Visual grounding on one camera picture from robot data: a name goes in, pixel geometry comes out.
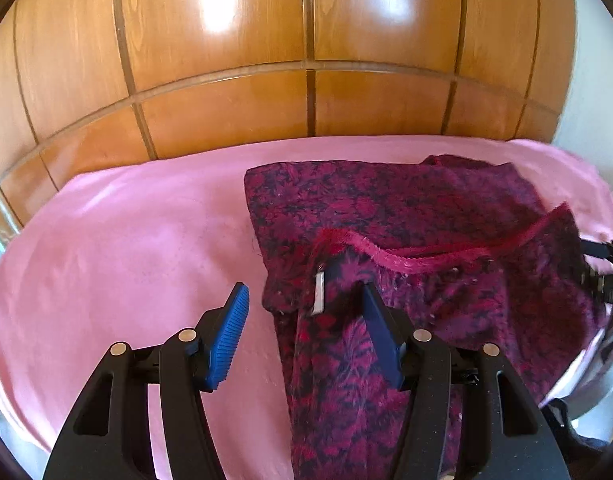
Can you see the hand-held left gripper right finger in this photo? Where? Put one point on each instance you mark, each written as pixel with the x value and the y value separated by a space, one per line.
pixel 381 340

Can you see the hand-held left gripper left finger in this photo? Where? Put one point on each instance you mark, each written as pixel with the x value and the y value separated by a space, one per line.
pixel 229 340

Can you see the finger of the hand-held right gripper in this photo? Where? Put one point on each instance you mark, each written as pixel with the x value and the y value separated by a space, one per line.
pixel 608 275

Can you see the red floral pants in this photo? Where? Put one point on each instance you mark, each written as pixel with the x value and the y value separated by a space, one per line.
pixel 411 210

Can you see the pink bed sheet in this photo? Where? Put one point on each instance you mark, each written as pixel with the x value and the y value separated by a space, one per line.
pixel 136 260

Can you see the wooden wardrobe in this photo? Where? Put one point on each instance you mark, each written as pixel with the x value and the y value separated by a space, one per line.
pixel 226 125

